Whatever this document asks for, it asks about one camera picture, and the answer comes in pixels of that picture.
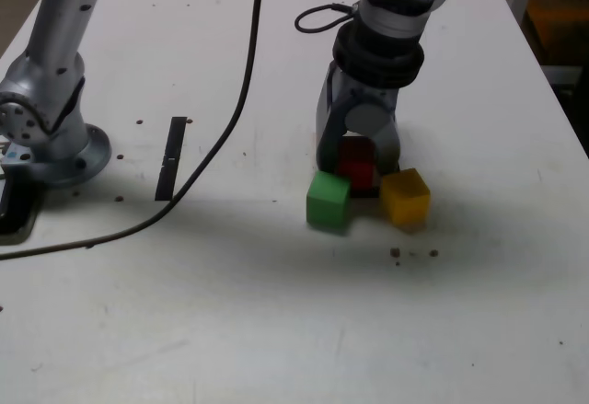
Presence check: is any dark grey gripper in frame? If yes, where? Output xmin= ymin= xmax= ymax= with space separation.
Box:
xmin=315 ymin=65 xmax=402 ymax=177

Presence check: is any red cube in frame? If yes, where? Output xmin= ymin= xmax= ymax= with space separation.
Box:
xmin=338 ymin=139 xmax=379 ymax=192

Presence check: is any green cube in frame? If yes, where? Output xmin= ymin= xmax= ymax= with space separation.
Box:
xmin=306 ymin=170 xmax=353 ymax=232

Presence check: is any yellow cube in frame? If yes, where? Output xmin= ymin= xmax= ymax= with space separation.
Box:
xmin=379 ymin=167 xmax=433 ymax=231

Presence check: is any black tape square outline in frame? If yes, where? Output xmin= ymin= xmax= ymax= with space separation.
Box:
xmin=350 ymin=164 xmax=400 ymax=200

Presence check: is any black tape strip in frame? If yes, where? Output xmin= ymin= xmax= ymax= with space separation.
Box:
xmin=155 ymin=116 xmax=189 ymax=202

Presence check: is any brown box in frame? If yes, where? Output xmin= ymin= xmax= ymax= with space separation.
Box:
xmin=524 ymin=0 xmax=589 ymax=67

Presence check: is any black cable loop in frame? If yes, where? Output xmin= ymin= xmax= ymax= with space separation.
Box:
xmin=294 ymin=3 xmax=361 ymax=35

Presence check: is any long black cable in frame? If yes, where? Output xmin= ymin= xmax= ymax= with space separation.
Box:
xmin=0 ymin=0 xmax=267 ymax=261

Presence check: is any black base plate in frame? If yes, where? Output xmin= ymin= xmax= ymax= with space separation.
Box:
xmin=0 ymin=167 xmax=40 ymax=245

